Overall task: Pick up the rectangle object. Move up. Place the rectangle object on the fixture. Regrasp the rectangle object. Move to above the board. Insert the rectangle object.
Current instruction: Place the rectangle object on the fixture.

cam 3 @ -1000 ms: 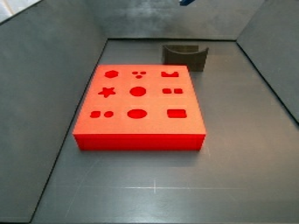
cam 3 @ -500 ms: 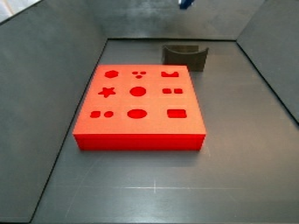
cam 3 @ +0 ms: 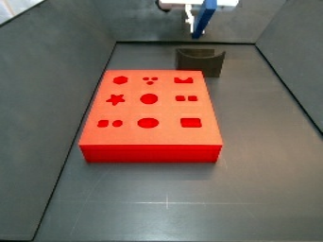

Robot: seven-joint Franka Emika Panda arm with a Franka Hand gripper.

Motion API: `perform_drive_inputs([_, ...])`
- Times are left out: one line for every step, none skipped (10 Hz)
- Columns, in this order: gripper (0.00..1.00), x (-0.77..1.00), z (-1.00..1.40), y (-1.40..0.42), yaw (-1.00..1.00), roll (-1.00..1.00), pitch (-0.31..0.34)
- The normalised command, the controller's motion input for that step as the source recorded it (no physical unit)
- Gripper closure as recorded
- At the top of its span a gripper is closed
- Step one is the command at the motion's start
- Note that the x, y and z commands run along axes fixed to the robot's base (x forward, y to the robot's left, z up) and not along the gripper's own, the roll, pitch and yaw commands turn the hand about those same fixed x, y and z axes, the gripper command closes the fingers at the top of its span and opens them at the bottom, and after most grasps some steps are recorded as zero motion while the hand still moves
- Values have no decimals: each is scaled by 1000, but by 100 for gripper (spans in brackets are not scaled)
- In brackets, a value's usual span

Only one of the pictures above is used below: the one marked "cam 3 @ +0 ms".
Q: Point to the red shape-sorting board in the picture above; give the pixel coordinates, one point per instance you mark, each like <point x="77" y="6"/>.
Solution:
<point x="150" y="116"/>

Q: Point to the blue rectangular block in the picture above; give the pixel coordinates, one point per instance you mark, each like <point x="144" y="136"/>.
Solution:
<point x="204" y="15"/>

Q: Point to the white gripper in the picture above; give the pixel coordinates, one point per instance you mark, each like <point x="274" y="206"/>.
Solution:
<point x="166" y="4"/>

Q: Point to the dark grey curved fixture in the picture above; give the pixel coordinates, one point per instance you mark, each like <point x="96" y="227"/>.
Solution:
<point x="198" y="59"/>

